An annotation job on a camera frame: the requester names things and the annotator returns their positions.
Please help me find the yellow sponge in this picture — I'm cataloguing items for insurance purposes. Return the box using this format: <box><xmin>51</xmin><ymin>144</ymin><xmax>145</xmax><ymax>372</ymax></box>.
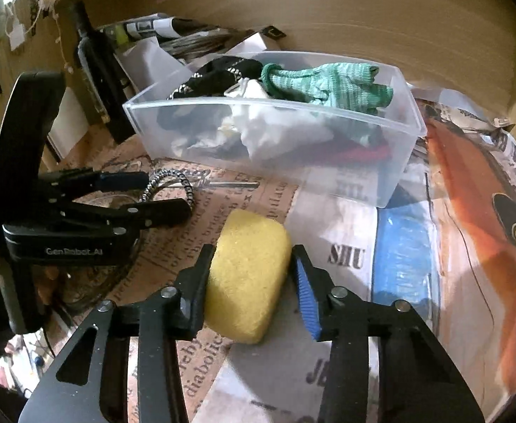
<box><xmin>204</xmin><ymin>209</ymin><xmax>294</xmax><ymax>345</ymax></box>

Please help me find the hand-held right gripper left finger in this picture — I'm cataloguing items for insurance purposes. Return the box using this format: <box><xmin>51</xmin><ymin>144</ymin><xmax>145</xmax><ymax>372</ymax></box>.
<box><xmin>18</xmin><ymin>244</ymin><xmax>217</xmax><ymax>423</ymax></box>

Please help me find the blue sheet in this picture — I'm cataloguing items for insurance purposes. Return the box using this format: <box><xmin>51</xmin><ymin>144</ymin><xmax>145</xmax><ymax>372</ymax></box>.
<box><xmin>371</xmin><ymin>205</ymin><xmax>441</xmax><ymax>318</ymax></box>

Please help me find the orange printed poster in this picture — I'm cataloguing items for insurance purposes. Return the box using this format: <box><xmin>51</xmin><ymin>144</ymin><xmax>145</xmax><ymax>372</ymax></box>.
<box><xmin>427</xmin><ymin>117</ymin><xmax>516</xmax><ymax>408</ymax></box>

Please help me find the string garland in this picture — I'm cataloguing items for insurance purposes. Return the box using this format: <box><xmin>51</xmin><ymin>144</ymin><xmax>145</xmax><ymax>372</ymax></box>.
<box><xmin>0</xmin><ymin>0</ymin><xmax>80</xmax><ymax>78</ymax></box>

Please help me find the black patterned cloth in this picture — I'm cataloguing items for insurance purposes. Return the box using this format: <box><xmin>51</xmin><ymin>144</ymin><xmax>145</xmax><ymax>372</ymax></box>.
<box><xmin>167</xmin><ymin>56</ymin><xmax>264</xmax><ymax>100</ymax></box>

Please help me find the newsprint paper cover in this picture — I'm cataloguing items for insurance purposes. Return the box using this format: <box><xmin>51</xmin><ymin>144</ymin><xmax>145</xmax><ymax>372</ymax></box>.
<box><xmin>42</xmin><ymin>88</ymin><xmax>516</xmax><ymax>423</ymax></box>

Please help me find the black white braided cord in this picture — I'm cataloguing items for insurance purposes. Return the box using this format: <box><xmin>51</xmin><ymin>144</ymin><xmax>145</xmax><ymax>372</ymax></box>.
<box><xmin>142</xmin><ymin>168</ymin><xmax>261</xmax><ymax>220</ymax></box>

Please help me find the white paper sheet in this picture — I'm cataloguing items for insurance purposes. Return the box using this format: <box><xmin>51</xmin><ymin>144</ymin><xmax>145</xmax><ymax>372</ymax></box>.
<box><xmin>120</xmin><ymin>35</ymin><xmax>190</xmax><ymax>94</ymax></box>

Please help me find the dark glass bottle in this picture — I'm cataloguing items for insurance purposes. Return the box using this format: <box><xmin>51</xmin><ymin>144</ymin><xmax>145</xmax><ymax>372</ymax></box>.
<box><xmin>70</xmin><ymin>0</ymin><xmax>136</xmax><ymax>145</ymax></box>

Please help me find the clear plastic bin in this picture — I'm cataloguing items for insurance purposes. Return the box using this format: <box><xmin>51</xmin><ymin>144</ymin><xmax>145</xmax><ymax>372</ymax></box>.
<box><xmin>123</xmin><ymin>50</ymin><xmax>428</xmax><ymax>209</ymax></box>

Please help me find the green knitted cloth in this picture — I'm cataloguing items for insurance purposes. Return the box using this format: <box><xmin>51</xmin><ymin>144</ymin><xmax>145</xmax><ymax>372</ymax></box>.
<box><xmin>260</xmin><ymin>62</ymin><xmax>394</xmax><ymax>114</ymax></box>

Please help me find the red cloth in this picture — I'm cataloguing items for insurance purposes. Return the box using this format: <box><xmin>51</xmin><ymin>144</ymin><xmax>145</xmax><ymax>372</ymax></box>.
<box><xmin>313</xmin><ymin>140</ymin><xmax>395</xmax><ymax>169</ymax></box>

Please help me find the clear glass bowl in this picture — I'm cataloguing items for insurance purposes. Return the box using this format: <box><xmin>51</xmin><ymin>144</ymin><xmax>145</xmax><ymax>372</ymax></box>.
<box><xmin>53</xmin><ymin>194</ymin><xmax>155</xmax><ymax>315</ymax></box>

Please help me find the white crumpled cloth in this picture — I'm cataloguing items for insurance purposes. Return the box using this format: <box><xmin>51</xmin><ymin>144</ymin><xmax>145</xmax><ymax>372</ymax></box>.
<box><xmin>220</xmin><ymin>78</ymin><xmax>335</xmax><ymax>162</ymax></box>

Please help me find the person's left hand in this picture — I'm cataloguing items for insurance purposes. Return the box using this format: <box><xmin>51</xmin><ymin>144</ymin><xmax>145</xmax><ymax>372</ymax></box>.
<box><xmin>0</xmin><ymin>251</ymin><xmax>62</xmax><ymax>307</ymax></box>

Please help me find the stack of newspapers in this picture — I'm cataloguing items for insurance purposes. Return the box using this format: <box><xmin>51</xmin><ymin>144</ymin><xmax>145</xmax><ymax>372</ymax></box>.
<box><xmin>101</xmin><ymin>14</ymin><xmax>287</xmax><ymax>61</ymax></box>

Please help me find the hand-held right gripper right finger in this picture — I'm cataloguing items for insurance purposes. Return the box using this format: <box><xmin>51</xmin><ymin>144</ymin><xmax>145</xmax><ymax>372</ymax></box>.
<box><xmin>292</xmin><ymin>244</ymin><xmax>490</xmax><ymax>423</ymax></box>

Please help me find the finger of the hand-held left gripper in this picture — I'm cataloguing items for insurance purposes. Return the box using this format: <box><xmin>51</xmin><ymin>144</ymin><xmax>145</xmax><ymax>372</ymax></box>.
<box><xmin>39</xmin><ymin>168</ymin><xmax>150</xmax><ymax>194</ymax></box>
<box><xmin>60</xmin><ymin>197</ymin><xmax>193</xmax><ymax>232</ymax></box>

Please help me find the white card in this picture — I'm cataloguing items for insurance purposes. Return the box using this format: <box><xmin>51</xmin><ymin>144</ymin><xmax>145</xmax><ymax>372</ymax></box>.
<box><xmin>46</xmin><ymin>87</ymin><xmax>95</xmax><ymax>160</ymax></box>

